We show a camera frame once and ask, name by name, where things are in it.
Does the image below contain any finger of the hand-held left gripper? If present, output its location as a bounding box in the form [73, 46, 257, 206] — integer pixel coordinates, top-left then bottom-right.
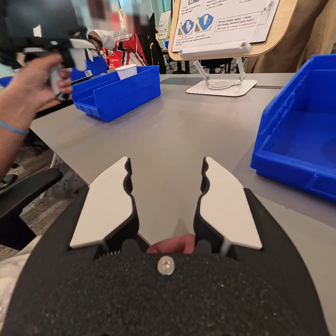
[69, 39, 96, 71]

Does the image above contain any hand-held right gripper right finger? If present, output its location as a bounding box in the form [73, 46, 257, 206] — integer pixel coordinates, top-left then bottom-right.
[193, 157, 263, 256]

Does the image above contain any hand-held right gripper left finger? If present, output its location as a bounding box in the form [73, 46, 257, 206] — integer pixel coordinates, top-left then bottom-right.
[69, 157, 139, 257]

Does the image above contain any white paper cup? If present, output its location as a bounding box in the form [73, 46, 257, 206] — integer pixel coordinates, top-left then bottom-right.
[115, 64, 138, 80]

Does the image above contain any blue plastic bin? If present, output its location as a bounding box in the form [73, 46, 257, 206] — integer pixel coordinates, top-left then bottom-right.
[71, 65, 161, 122]
[251, 54, 336, 202]

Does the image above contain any person's left hand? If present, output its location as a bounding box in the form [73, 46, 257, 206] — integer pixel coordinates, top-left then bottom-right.
[0, 54, 74, 132]

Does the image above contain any blue labelled bin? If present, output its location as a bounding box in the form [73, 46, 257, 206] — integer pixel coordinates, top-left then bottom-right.
[70, 56, 109, 82]

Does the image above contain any white red printed garment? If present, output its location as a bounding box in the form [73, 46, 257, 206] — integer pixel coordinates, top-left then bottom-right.
[88, 26, 148, 71]

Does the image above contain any black chair armrest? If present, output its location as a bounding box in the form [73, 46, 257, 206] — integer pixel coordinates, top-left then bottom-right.
[0, 168, 63, 250]

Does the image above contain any blue wristband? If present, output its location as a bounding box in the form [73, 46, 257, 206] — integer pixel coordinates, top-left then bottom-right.
[0, 120, 30, 135]

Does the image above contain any white cloth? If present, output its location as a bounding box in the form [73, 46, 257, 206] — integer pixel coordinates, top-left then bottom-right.
[0, 235, 42, 318]

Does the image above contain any instruction sheet on tablet stand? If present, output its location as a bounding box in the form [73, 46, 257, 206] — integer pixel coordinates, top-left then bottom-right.
[168, 0, 298, 97]

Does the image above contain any printed instruction sheet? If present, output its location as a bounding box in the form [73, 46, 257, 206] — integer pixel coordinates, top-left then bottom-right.
[171, 0, 281, 53]

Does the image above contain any beige hanging coat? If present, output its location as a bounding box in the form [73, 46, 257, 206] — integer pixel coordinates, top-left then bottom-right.
[245, 0, 336, 74]

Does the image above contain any grey table cable flap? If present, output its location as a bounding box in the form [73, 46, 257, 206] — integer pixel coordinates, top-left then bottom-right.
[160, 77, 204, 86]

